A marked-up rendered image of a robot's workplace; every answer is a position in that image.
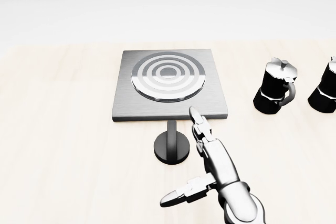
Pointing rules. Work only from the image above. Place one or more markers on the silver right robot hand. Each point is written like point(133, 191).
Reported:
point(218, 161)

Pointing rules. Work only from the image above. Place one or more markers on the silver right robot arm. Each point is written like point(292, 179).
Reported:
point(241, 203)

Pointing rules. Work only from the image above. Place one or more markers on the round black stove knob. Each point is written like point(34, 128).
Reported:
point(172, 145)

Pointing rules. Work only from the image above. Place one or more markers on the flat dark stove plate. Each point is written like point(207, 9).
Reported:
point(168, 77)

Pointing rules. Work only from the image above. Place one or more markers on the black and silver moka pot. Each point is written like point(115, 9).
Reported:
point(273, 87)
point(325, 90)

